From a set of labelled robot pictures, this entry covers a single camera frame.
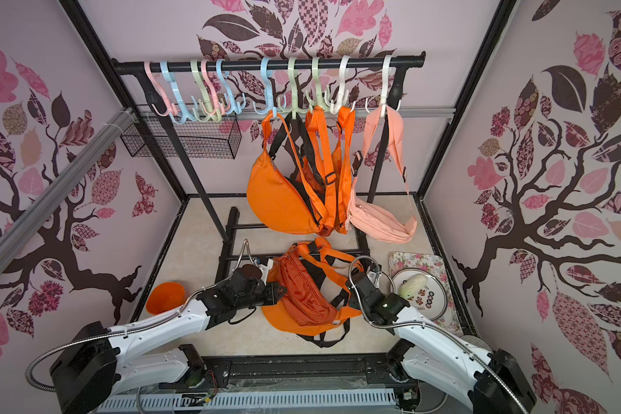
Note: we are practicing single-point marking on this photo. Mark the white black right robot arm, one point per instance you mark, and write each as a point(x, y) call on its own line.
point(485, 381)

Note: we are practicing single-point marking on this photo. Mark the green hook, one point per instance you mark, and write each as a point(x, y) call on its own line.
point(291, 105)
point(202, 110)
point(318, 99)

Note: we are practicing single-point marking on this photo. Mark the floral placemat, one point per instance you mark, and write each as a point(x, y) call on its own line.
point(434, 265)

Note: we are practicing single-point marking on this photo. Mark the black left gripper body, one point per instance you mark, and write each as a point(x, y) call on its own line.
point(264, 296)

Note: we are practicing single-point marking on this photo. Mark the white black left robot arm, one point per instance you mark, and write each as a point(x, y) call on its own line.
point(182, 365)

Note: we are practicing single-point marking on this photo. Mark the silver flexible conduit left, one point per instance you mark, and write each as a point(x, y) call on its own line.
point(94, 357)

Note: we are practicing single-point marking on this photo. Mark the blue hook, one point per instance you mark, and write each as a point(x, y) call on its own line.
point(266, 88)
point(179, 113)
point(233, 107)

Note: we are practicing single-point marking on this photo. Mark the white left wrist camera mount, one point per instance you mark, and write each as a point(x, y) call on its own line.
point(266, 268)

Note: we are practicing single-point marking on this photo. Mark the orange plastic bowl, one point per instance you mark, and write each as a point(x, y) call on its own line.
point(165, 297)

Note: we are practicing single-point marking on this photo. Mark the aluminium rail left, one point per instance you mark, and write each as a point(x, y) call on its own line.
point(53, 195)

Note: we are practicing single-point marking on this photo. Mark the orange bag bottom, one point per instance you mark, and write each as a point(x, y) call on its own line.
point(274, 200)

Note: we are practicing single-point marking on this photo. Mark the pink hook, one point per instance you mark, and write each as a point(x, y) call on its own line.
point(158, 90)
point(218, 107)

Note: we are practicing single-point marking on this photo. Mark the black wire basket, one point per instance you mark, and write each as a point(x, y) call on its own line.
point(202, 140)

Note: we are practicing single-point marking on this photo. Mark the pink fanny pack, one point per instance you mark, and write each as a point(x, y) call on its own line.
point(371, 219)

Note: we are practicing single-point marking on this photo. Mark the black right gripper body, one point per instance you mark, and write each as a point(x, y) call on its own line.
point(360, 282)

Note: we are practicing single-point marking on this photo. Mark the white patterned plate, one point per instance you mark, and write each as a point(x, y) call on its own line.
point(432, 301)

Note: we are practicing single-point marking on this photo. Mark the blue hook left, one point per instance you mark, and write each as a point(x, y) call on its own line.
point(179, 113)

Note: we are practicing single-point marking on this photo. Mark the green hook right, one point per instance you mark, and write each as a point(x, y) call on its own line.
point(318, 99)

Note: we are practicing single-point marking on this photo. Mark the black fanny pack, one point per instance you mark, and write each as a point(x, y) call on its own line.
point(294, 136)

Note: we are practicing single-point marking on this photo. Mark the orange bag with black straps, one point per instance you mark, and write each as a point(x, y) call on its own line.
point(315, 306)

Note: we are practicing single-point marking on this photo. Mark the green hook middle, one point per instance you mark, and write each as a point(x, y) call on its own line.
point(291, 105)

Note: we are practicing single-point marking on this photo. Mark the white slotted cable duct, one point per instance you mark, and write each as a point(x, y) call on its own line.
point(187, 402)

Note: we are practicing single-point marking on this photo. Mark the dark grey clothes rack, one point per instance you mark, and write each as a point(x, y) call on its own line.
point(401, 64)

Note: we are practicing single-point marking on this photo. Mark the light orange fanny pack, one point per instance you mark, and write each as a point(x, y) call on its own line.
point(333, 166)

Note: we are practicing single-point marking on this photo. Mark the green hook left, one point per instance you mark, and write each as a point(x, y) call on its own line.
point(202, 110)

